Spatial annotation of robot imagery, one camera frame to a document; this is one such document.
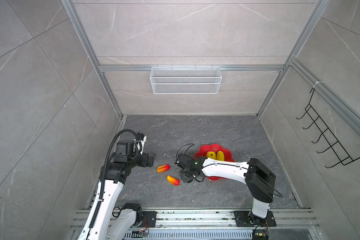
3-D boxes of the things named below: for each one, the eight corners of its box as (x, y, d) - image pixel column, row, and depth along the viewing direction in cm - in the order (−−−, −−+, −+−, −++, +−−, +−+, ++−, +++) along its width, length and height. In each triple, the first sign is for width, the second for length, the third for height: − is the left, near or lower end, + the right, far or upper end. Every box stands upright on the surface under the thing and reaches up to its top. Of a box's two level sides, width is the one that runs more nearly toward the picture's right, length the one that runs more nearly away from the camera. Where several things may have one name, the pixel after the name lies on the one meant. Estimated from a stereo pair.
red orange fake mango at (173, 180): (166, 180, 88) (165, 179, 86) (168, 176, 90) (168, 174, 87) (178, 186, 86) (178, 185, 84) (180, 182, 87) (180, 180, 85)
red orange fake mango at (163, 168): (157, 172, 91) (156, 170, 89) (158, 166, 93) (157, 164, 91) (169, 172, 91) (169, 170, 89) (170, 166, 93) (170, 164, 91)
